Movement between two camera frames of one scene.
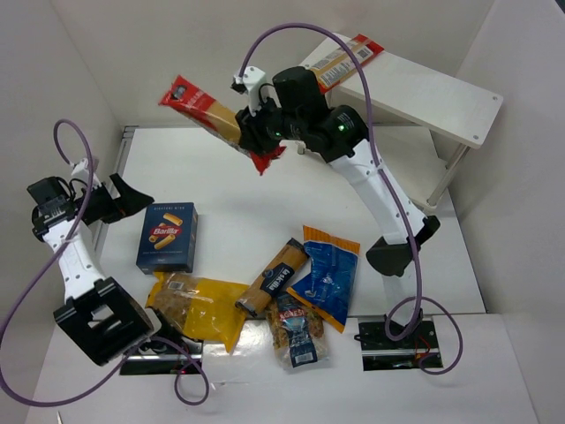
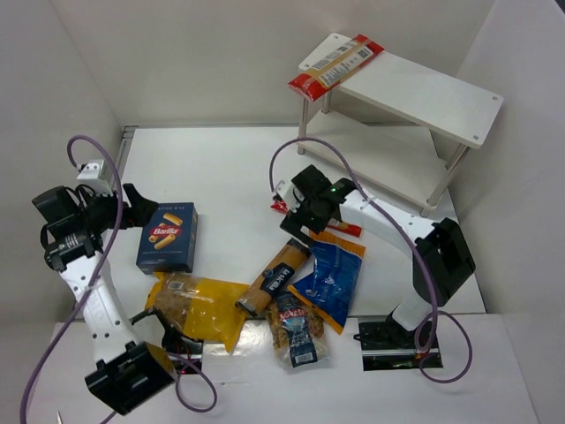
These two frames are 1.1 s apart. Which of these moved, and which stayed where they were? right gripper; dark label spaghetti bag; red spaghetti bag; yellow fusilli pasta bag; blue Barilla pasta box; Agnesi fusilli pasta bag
Moved: red spaghetti bag; right gripper
Stayed: Agnesi fusilli pasta bag; blue Barilla pasta box; dark label spaghetti bag; yellow fusilli pasta bag
